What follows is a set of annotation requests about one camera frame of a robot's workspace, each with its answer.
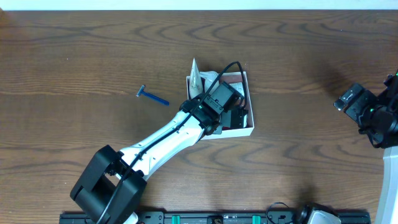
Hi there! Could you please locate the green white soap packet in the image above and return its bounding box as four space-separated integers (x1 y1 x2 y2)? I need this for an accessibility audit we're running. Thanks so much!
230 82 245 96

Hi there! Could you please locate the white Pantene tube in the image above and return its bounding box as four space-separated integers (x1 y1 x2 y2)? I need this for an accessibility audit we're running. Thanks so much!
188 58 204 99

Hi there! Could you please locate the clear bottle with dark cap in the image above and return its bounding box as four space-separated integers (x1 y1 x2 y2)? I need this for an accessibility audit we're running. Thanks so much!
199 71 218 93

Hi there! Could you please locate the blue disposable razor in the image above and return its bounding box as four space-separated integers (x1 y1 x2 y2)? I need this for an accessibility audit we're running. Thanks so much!
136 85 170 106

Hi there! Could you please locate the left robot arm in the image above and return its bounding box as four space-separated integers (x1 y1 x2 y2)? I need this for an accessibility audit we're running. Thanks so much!
70 82 245 223

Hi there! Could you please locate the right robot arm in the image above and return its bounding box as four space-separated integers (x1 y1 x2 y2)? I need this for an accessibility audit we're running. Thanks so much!
333 73 397 223

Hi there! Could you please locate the white box with pink interior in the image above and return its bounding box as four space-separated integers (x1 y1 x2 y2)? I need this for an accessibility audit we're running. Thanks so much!
202 72 254 140

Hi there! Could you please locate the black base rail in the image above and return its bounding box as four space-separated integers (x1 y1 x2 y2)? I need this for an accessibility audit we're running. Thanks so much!
58 202 373 224

